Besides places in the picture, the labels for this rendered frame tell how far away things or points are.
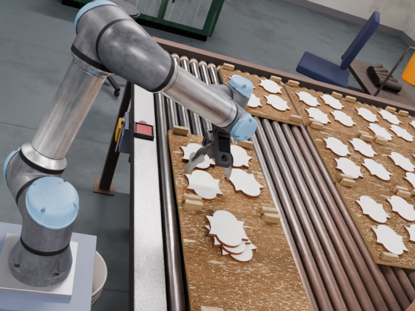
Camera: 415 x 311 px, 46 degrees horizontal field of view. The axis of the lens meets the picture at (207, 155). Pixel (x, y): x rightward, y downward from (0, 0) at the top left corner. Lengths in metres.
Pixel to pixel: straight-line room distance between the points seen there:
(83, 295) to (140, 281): 0.14
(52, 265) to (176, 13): 4.33
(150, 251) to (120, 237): 1.32
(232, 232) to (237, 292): 0.19
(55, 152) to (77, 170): 1.81
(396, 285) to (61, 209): 1.09
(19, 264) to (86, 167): 1.84
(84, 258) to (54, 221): 0.24
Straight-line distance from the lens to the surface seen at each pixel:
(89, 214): 2.76
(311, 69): 4.36
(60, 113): 1.17
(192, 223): 1.46
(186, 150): 1.73
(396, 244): 1.84
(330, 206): 1.87
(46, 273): 1.24
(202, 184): 1.60
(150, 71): 1.03
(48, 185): 1.18
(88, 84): 1.14
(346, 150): 2.24
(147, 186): 1.56
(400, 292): 1.70
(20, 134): 3.24
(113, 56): 1.03
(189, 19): 5.36
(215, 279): 1.33
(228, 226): 1.44
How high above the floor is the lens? 1.87
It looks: 32 degrees down
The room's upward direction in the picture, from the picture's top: 22 degrees clockwise
